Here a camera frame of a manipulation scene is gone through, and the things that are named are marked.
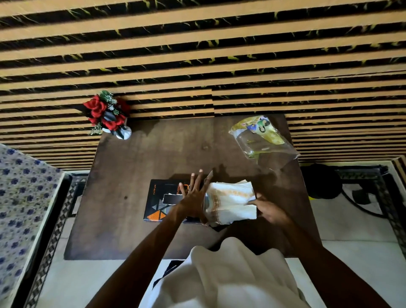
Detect black round bag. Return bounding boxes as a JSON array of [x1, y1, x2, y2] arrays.
[[300, 163, 344, 200]]

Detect person's right hand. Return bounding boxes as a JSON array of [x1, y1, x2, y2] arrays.
[[247, 194, 291, 226]]

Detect black cable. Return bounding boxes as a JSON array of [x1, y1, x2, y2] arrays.
[[340, 186, 387, 219]]

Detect person's left forearm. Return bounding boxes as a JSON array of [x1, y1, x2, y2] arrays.
[[85, 205, 199, 308]]

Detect red rose bouquet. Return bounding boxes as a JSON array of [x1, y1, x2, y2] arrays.
[[83, 90, 131, 136]]

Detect blue floral bed sheet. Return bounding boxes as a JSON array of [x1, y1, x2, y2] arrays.
[[0, 144, 66, 308]]

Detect black bed frame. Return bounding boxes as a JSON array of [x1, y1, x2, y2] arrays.
[[12, 172, 74, 308]]

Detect white cloth gold border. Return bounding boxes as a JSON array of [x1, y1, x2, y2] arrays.
[[203, 180, 258, 227]]

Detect white garment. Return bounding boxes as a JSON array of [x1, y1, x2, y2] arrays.
[[140, 237, 312, 308]]

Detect person's left hand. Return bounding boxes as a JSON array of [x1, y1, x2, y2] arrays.
[[177, 169, 214, 227]]

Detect clear plastic bag yellow print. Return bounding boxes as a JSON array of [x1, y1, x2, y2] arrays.
[[229, 115, 300, 169]]

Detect black book orange triangles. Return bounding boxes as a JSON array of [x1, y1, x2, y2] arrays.
[[143, 179, 210, 224]]

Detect person's right forearm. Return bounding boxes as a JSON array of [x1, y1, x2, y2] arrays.
[[274, 216, 391, 308]]

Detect black paper card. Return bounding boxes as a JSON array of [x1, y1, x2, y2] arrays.
[[162, 194, 184, 206]]

